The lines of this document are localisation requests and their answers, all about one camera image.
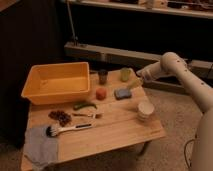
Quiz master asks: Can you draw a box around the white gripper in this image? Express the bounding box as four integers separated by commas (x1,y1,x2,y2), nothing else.
127,62,164,90

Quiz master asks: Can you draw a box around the green pepper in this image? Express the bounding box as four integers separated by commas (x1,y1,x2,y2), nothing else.
73,102,97,110

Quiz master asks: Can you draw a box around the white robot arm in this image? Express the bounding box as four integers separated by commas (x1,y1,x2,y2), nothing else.
128,52,213,171

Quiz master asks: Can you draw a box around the green plastic cup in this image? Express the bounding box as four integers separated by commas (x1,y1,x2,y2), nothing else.
120,67,131,82

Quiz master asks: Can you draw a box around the dark metal cup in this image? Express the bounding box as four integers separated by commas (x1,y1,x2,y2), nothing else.
98,69,108,85

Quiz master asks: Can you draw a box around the blue sponge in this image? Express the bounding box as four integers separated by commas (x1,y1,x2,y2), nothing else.
114,88,132,100

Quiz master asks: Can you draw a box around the wooden table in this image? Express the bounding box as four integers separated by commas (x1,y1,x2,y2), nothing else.
20,68,167,171

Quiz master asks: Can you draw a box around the red orange block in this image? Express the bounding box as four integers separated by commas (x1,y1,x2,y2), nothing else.
96,88,107,100

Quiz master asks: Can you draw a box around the metal fork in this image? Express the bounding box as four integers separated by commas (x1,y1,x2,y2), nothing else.
72,113,102,119

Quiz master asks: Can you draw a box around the upper shelf board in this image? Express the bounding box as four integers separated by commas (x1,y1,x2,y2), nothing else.
64,0,213,19

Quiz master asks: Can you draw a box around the bunch of dark grapes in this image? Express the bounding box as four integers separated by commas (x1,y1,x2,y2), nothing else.
48,110,71,127

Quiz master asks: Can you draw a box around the yellow plastic tub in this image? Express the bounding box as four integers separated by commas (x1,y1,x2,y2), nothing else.
21,62,90,105

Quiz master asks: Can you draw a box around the white dish brush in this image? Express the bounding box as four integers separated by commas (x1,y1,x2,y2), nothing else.
46,124,92,137

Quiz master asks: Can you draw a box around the grey cloth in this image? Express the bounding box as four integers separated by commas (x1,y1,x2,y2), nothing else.
24,125,58,171

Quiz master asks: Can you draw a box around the grey metal rail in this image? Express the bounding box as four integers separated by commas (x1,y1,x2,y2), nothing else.
64,42,213,80

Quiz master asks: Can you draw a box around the black cable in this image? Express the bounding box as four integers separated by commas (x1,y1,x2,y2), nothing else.
184,138,196,168

